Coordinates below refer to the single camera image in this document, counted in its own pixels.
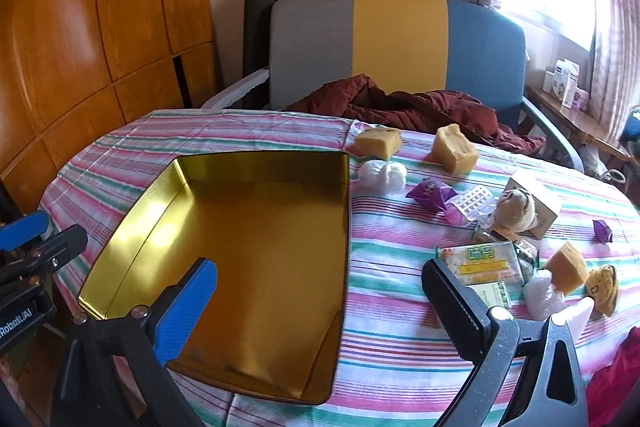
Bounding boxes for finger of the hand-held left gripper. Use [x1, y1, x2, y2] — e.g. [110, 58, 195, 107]
[0, 225, 89, 287]
[0, 212, 51, 254]

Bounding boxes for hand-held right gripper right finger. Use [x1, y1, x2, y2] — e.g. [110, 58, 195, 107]
[421, 258, 591, 427]

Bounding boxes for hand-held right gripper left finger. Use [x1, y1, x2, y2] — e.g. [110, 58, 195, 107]
[50, 257, 219, 427]

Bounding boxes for green paper box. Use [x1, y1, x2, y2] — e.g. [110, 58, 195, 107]
[467, 281, 512, 308]

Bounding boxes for yellow green cracker packet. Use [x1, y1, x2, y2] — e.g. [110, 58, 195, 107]
[435, 241, 526, 285]

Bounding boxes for white plastic bag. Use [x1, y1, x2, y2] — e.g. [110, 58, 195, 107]
[357, 158, 407, 194]
[522, 269, 568, 320]

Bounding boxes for clear plastic snack packet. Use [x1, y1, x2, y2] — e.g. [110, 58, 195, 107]
[514, 238, 541, 280]

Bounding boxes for clear blister pack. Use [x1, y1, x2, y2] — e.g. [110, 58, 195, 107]
[450, 186, 493, 225]

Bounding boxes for small plush toy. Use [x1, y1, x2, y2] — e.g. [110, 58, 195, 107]
[492, 187, 538, 238]

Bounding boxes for gold metal tin box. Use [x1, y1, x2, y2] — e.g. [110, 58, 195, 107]
[76, 152, 351, 406]

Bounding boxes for purple snack packet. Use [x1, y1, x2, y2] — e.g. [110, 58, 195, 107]
[406, 177, 458, 212]

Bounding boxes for yellow sponge block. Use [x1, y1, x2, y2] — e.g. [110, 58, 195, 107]
[431, 123, 478, 175]
[354, 127, 403, 160]
[542, 241, 590, 295]

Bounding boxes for white foam block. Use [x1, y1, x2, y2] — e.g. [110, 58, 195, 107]
[557, 297, 596, 328]

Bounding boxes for beige cardboard carton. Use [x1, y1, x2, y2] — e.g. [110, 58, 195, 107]
[502, 170, 562, 240]

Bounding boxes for yellow knitted sock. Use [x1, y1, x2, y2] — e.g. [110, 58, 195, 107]
[585, 264, 621, 318]

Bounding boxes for red cloth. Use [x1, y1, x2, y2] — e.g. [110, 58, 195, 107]
[585, 327, 640, 427]

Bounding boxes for maroon jacket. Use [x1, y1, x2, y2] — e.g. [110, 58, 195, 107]
[282, 74, 548, 158]

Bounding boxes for wooden panel cabinet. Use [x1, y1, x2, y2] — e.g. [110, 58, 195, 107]
[0, 0, 223, 212]

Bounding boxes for wooden side table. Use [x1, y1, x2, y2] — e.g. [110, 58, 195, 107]
[525, 84, 633, 168]

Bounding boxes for white printed boxes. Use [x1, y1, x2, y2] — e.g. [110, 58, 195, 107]
[544, 59, 581, 108]

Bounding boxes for blue round object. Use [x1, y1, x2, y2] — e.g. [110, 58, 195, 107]
[620, 107, 640, 142]

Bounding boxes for grey yellow blue chair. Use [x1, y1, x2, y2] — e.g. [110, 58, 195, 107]
[202, 0, 586, 172]

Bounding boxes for black rolled mat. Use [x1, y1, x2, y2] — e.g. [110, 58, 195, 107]
[242, 0, 277, 82]

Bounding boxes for pink striped curtain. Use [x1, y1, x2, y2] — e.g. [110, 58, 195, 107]
[585, 0, 640, 142]

